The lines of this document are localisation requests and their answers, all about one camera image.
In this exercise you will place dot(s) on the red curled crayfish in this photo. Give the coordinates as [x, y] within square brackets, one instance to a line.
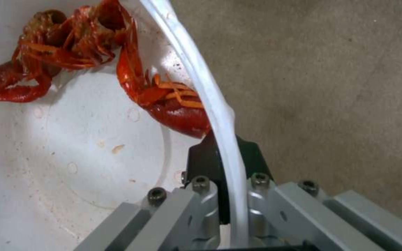
[173, 112]

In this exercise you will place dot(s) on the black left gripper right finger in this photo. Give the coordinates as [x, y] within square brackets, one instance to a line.
[291, 209]

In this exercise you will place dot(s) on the red hollow crayfish shell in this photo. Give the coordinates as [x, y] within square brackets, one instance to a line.
[86, 36]

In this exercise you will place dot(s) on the red crayfish with large claw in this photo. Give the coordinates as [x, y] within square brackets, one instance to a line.
[30, 65]

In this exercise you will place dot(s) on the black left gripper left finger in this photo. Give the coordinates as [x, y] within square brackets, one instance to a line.
[173, 214]

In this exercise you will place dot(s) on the white plastic takeout container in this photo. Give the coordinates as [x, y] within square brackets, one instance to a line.
[82, 136]

